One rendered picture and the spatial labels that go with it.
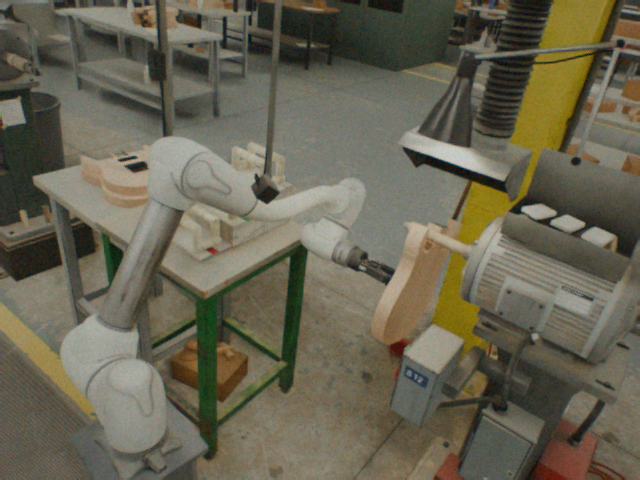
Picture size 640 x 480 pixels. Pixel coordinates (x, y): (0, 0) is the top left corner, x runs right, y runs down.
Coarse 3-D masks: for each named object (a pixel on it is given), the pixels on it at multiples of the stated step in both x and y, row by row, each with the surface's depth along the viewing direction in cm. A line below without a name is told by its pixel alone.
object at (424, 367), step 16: (432, 336) 128; (448, 336) 129; (416, 352) 122; (432, 352) 123; (448, 352) 123; (400, 368) 124; (416, 368) 120; (432, 368) 118; (448, 368) 124; (400, 384) 126; (416, 384) 122; (432, 384) 119; (400, 400) 128; (416, 400) 124; (432, 400) 124; (464, 400) 135; (480, 400) 133; (496, 400) 132; (400, 416) 130; (416, 416) 126
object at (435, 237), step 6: (408, 228) 148; (432, 234) 144; (438, 234) 143; (432, 240) 144; (438, 240) 143; (444, 240) 142; (450, 240) 141; (444, 246) 142; (450, 246) 141; (456, 246) 140; (462, 246) 140; (456, 252) 141; (462, 252) 139
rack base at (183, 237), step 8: (176, 232) 190; (184, 232) 190; (208, 232) 192; (176, 240) 185; (184, 240) 186; (224, 240) 188; (184, 248) 181; (192, 248) 182; (216, 248) 183; (224, 248) 184; (200, 256) 178; (208, 256) 179
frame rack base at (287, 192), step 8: (248, 168) 207; (256, 168) 208; (248, 176) 201; (280, 184) 198; (288, 184) 199; (280, 192) 195; (288, 192) 198; (264, 224) 196; (272, 224) 199; (280, 224) 203; (264, 232) 198
